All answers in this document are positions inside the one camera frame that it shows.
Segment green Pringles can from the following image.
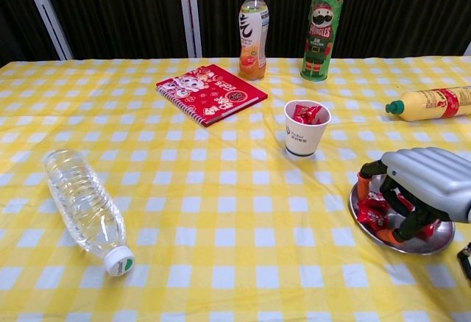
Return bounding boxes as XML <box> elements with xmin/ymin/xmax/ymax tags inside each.
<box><xmin>300</xmin><ymin>0</ymin><xmax>349</xmax><ymax>81</ymax></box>

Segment white paper cup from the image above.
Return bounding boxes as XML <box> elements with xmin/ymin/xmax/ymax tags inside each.
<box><xmin>283</xmin><ymin>99</ymin><xmax>332</xmax><ymax>160</ymax></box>

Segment clear plastic water bottle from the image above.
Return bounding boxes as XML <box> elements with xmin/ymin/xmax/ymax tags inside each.
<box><xmin>42</xmin><ymin>148</ymin><xmax>136</xmax><ymax>277</ymax></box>

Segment yellow squeeze bottle green cap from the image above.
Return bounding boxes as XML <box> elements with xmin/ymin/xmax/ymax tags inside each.
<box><xmin>385</xmin><ymin>85</ymin><xmax>471</xmax><ymax>122</ymax></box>

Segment orange drink bottle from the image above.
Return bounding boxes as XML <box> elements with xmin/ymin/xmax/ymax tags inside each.
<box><xmin>238</xmin><ymin>0</ymin><xmax>270</xmax><ymax>81</ymax></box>

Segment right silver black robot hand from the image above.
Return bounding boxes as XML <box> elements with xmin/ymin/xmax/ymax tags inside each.
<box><xmin>358</xmin><ymin>147</ymin><xmax>471</xmax><ymax>245</ymax></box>

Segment dark curtain panel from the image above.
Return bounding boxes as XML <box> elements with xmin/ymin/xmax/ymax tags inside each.
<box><xmin>0</xmin><ymin>0</ymin><xmax>62</xmax><ymax>68</ymax></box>
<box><xmin>330</xmin><ymin>0</ymin><xmax>471</xmax><ymax>58</ymax></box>
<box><xmin>194</xmin><ymin>0</ymin><xmax>328</xmax><ymax>58</ymax></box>
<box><xmin>38</xmin><ymin>0</ymin><xmax>191</xmax><ymax>60</ymax></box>

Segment red spiral notebook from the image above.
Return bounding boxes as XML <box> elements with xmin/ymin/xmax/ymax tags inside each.
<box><xmin>155</xmin><ymin>63</ymin><xmax>269</xmax><ymax>128</ymax></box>

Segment silver metal plate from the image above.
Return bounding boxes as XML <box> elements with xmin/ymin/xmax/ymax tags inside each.
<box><xmin>349</xmin><ymin>174</ymin><xmax>456</xmax><ymax>256</ymax></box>

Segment yellow white checked tablecloth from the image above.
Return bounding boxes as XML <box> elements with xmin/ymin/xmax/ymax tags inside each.
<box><xmin>0</xmin><ymin>55</ymin><xmax>471</xmax><ymax>322</ymax></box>

